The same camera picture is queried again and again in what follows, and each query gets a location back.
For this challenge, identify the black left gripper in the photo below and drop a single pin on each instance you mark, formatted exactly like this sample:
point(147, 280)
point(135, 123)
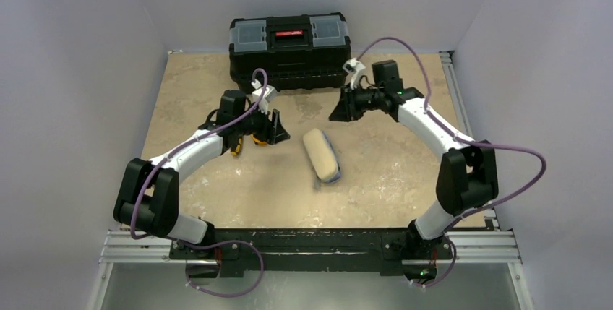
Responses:
point(272, 126)

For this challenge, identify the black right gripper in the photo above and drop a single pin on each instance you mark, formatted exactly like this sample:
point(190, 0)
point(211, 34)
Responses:
point(348, 104)

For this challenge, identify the black plastic toolbox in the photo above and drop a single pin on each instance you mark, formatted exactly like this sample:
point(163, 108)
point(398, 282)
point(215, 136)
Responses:
point(301, 52)

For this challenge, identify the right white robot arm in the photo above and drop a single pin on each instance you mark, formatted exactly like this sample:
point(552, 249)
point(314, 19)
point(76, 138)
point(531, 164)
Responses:
point(467, 177)

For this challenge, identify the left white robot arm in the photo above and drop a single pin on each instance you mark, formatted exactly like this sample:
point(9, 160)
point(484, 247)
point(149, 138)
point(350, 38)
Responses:
point(148, 198)

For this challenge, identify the yellow tape measure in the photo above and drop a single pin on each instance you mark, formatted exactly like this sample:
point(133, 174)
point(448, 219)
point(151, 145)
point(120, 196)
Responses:
point(258, 142)

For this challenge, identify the yellow black screwdriver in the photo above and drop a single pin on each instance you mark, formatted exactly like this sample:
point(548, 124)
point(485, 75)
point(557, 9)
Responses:
point(237, 147)

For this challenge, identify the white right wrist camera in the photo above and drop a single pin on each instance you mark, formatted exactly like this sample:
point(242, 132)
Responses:
point(355, 68)

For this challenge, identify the aluminium frame rail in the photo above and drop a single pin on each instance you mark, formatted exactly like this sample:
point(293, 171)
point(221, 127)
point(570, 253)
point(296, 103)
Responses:
point(388, 178)

